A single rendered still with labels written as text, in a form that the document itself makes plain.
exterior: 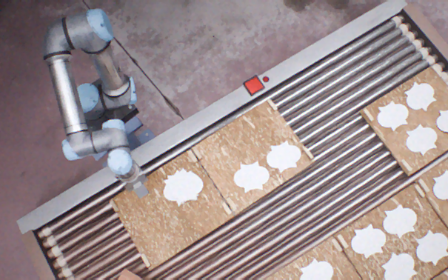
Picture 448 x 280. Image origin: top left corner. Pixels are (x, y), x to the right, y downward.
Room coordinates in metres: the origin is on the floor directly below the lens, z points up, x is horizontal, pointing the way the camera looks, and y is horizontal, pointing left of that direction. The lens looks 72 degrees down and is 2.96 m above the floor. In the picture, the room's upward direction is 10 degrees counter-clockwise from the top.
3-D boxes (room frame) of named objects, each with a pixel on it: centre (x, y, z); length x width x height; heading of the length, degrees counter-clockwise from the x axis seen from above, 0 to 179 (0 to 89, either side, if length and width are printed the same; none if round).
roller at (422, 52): (0.58, -0.12, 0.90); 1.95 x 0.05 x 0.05; 112
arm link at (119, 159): (0.50, 0.35, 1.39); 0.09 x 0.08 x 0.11; 5
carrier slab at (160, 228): (0.41, 0.27, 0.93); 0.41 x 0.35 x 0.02; 113
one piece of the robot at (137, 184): (0.48, 0.35, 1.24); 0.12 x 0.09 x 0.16; 24
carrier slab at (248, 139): (0.58, -0.11, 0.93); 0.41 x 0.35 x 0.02; 113
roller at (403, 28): (0.72, -0.06, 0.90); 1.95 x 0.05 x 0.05; 112
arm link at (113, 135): (0.60, 0.38, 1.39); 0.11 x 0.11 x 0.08; 5
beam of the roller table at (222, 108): (0.83, -0.02, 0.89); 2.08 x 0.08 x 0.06; 112
